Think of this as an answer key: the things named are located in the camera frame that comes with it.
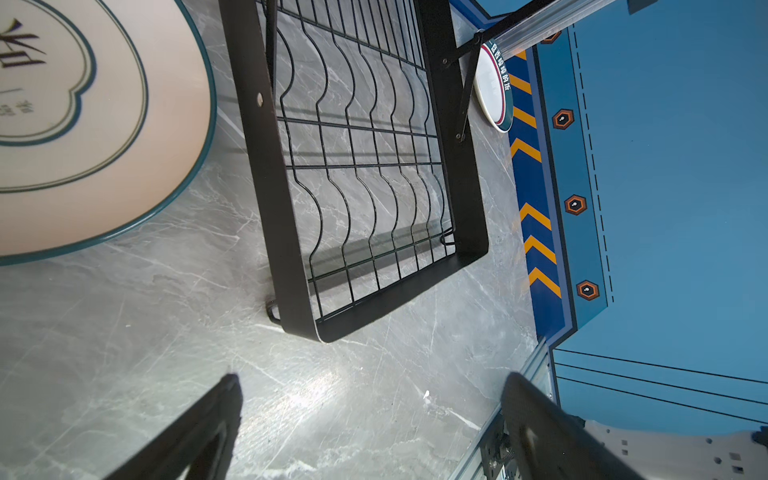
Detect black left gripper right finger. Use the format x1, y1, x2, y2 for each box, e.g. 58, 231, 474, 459
501, 372, 640, 479

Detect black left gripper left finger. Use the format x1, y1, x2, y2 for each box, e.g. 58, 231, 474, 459
108, 373, 243, 479

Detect white flower outline plate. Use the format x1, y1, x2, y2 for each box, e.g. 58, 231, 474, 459
1, 1, 217, 265

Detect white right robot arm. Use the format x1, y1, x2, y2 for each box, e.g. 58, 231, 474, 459
574, 416, 767, 479

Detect green rimmed white plate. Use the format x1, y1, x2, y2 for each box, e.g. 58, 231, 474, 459
474, 40, 513, 133

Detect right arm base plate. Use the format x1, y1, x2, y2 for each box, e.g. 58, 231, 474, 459
479, 429, 508, 480

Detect aluminium front rail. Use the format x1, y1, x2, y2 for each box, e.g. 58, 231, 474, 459
448, 340, 555, 479

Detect black wire dish rack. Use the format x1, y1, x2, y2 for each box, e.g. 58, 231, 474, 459
219, 1, 547, 344

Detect aluminium corner post right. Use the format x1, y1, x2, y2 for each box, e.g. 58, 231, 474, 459
486, 0, 613, 58

